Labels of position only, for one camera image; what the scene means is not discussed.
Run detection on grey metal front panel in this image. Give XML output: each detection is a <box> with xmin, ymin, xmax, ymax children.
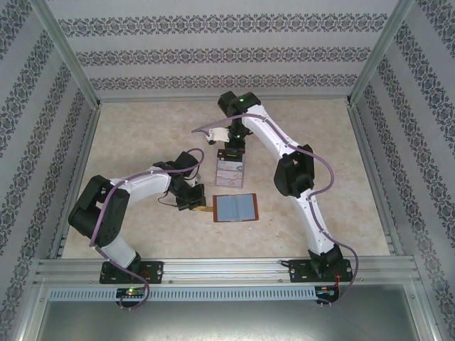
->
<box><xmin>14</xmin><ymin>283</ymin><xmax>440</xmax><ymax>341</ymax></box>

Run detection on grey slotted cable duct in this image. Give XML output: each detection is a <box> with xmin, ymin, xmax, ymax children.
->
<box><xmin>48</xmin><ymin>286</ymin><xmax>317</xmax><ymax>301</ymax></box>

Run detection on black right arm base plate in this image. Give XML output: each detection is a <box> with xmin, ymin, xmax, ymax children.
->
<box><xmin>289</xmin><ymin>259</ymin><xmax>356</xmax><ymax>284</ymax></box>

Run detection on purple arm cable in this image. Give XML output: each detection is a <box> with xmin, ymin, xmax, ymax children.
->
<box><xmin>87</xmin><ymin>147</ymin><xmax>205</xmax><ymax>308</ymax></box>
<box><xmin>191</xmin><ymin>113</ymin><xmax>358</xmax><ymax>307</ymax></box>

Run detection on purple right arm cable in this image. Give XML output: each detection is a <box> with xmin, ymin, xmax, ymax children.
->
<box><xmin>191</xmin><ymin>113</ymin><xmax>358</xmax><ymax>307</ymax></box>

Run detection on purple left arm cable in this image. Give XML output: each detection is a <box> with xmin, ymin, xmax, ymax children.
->
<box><xmin>87</xmin><ymin>147</ymin><xmax>205</xmax><ymax>308</ymax></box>

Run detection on aluminium frame post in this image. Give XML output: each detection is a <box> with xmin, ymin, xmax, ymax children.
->
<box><xmin>30</xmin><ymin>0</ymin><xmax>102</xmax><ymax>107</ymax></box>
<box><xmin>346</xmin><ymin>0</ymin><xmax>417</xmax><ymax>106</ymax></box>

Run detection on aluminium back crossbar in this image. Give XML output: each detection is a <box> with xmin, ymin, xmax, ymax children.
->
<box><xmin>95</xmin><ymin>94</ymin><xmax>353</xmax><ymax>104</ymax></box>

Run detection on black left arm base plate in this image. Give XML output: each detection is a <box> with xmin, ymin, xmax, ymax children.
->
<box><xmin>100</xmin><ymin>261</ymin><xmax>164</xmax><ymax>285</ymax></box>

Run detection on aluminium mounting rail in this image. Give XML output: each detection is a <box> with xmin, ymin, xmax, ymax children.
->
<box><xmin>35</xmin><ymin>258</ymin><xmax>417</xmax><ymax>285</ymax></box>

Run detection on thin black left camera cable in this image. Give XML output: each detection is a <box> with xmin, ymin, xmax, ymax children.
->
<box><xmin>158</xmin><ymin>193</ymin><xmax>181</xmax><ymax>210</ymax></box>

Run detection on brown leather card holder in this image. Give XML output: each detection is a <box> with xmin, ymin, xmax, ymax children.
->
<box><xmin>204</xmin><ymin>193</ymin><xmax>259</xmax><ymax>224</ymax></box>

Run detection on clear acrylic tiered card organizer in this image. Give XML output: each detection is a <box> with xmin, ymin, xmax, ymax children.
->
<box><xmin>214</xmin><ymin>148</ymin><xmax>247</xmax><ymax>190</ymax></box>

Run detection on aluminium side frame rail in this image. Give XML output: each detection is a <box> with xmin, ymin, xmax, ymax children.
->
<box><xmin>48</xmin><ymin>104</ymin><xmax>104</xmax><ymax>260</ymax></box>
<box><xmin>347</xmin><ymin>104</ymin><xmax>405</xmax><ymax>256</ymax></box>

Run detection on small circuit board green light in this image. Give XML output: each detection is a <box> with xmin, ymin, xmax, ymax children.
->
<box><xmin>116</xmin><ymin>287</ymin><xmax>147</xmax><ymax>298</ymax></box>

